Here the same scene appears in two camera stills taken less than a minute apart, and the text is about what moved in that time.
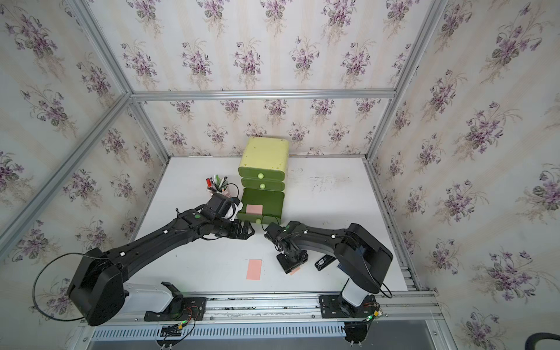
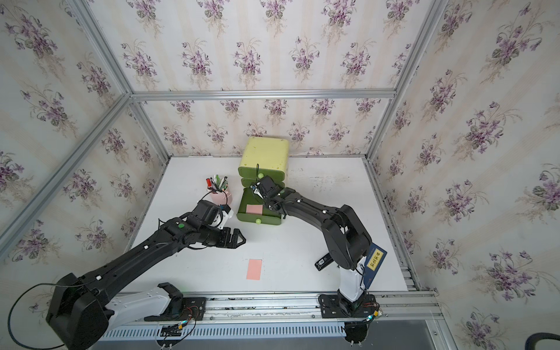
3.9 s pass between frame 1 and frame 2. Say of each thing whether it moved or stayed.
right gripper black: moved
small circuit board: stayed
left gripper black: moved
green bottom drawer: stayed
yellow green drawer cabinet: stayed
